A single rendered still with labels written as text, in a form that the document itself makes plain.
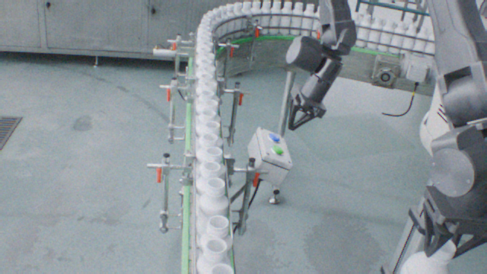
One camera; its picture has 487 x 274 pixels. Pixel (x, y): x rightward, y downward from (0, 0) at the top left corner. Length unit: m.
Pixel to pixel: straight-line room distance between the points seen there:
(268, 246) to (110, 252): 0.82
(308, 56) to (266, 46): 1.39
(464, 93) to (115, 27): 3.81
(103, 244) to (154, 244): 0.26
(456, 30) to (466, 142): 0.15
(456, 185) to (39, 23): 4.07
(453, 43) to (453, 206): 0.21
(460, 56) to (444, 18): 0.05
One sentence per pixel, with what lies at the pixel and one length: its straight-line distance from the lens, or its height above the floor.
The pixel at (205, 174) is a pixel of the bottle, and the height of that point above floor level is 1.15.
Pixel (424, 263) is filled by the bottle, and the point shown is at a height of 1.26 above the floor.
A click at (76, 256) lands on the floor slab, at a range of 2.42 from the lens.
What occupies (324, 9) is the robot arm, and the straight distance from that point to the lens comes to 1.08.
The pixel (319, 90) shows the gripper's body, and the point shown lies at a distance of 1.06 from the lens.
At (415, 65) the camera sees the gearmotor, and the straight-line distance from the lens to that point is 2.34.
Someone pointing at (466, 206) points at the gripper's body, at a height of 1.39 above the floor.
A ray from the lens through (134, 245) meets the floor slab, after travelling 2.45.
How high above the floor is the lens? 1.71
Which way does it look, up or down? 30 degrees down
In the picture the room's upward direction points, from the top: 8 degrees clockwise
